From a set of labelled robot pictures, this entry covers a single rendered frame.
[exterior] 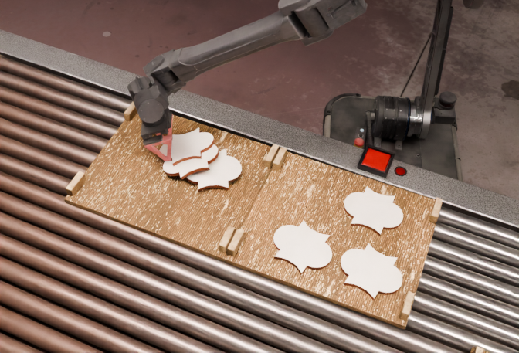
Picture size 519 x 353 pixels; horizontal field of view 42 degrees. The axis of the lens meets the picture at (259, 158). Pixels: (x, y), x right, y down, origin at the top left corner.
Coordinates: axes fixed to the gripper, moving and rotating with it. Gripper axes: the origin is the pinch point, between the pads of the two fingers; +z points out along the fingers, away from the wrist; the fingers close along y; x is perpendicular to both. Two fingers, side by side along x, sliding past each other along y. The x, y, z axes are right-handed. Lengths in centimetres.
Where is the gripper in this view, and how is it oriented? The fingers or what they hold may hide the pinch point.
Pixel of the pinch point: (167, 149)
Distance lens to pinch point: 167.0
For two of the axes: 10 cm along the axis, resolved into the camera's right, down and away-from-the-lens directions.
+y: -0.9, -6.0, 8.0
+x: -9.7, 2.5, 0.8
